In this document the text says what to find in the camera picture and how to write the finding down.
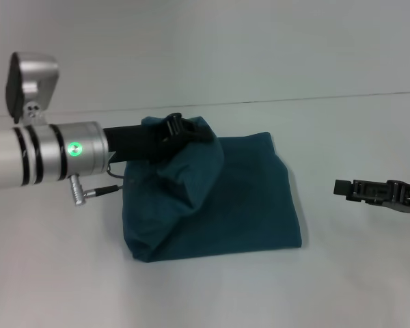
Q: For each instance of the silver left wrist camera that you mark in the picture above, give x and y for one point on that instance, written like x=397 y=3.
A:
x=30 y=85

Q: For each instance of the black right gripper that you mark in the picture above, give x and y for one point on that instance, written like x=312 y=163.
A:
x=408 y=196

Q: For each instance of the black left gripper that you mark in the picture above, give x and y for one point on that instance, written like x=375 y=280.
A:
x=133 y=143

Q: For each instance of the teal blue printed t-shirt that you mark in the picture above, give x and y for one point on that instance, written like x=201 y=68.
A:
x=225 y=198

